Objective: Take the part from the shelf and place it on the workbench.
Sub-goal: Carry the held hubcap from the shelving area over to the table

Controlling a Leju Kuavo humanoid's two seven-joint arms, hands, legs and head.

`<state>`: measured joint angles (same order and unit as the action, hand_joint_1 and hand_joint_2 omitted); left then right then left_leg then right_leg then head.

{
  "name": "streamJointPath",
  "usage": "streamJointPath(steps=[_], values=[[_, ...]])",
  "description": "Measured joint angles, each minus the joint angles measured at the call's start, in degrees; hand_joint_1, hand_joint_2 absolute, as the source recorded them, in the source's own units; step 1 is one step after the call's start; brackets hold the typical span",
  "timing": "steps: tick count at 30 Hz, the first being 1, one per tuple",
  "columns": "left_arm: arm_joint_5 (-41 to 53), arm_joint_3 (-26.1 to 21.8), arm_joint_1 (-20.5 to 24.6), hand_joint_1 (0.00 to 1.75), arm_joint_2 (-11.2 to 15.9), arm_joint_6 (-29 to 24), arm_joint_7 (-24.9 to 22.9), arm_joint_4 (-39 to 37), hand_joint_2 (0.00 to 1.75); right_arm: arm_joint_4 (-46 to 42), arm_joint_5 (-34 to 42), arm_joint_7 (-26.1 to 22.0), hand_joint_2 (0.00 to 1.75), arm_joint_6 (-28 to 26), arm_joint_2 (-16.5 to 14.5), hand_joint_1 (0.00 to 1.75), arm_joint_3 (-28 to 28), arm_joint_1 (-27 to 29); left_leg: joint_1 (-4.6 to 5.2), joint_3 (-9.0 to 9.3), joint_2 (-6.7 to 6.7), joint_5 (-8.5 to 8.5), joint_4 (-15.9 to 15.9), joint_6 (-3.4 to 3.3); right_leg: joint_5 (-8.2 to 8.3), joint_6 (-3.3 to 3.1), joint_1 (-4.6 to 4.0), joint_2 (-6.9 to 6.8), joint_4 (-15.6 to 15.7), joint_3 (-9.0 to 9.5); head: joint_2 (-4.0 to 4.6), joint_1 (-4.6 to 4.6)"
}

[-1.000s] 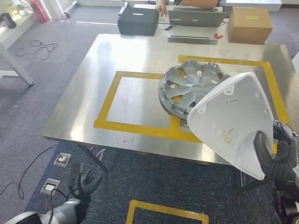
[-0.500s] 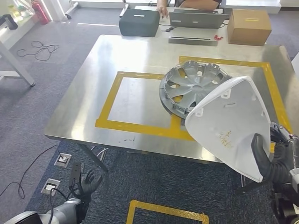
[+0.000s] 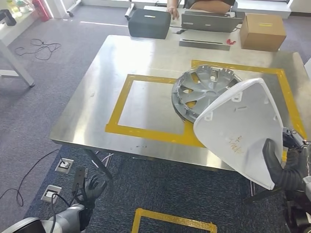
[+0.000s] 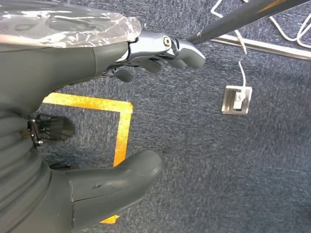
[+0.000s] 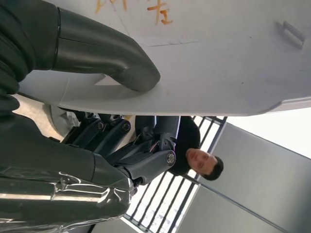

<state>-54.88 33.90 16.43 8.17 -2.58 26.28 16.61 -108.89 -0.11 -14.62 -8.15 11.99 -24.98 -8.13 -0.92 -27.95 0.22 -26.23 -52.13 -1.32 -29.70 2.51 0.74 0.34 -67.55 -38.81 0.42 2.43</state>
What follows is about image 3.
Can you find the grey laptop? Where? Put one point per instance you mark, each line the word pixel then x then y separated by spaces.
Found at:
pixel 208 22

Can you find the dark grey fabric case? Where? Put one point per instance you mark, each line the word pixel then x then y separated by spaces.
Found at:
pixel 149 24

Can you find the small red object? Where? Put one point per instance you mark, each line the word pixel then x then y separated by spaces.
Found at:
pixel 230 41

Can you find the flat grey bar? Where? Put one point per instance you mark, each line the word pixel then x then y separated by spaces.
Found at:
pixel 204 45

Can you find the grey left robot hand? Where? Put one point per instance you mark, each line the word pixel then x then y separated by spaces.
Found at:
pixel 93 191

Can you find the person's hand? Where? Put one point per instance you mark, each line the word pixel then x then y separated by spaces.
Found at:
pixel 173 13

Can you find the yellow floor tape square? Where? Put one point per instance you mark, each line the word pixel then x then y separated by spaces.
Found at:
pixel 170 219

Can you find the steel workbench table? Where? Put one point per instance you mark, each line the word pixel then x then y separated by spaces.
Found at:
pixel 146 58

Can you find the white plastic shell part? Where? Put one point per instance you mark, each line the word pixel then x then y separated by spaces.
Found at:
pixel 243 135

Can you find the black left wrist camera bracket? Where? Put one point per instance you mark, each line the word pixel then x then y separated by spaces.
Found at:
pixel 78 178

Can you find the brown cardboard box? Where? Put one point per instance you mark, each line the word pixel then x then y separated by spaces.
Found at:
pixel 262 32

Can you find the grey wheel cover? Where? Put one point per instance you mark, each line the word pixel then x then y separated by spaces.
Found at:
pixel 206 90

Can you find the person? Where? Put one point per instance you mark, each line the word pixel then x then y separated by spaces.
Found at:
pixel 208 4

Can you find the steel floor socket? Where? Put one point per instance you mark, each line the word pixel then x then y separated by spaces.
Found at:
pixel 64 165
pixel 50 194

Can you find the small black device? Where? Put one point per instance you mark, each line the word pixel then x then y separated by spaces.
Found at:
pixel 7 17

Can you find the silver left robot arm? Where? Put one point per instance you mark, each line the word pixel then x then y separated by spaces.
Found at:
pixel 63 220

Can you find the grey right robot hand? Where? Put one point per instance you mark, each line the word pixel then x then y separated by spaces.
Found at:
pixel 271 157

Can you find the red container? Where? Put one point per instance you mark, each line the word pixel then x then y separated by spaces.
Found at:
pixel 40 9

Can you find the white frame side table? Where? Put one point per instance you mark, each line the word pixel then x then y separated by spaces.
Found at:
pixel 7 35

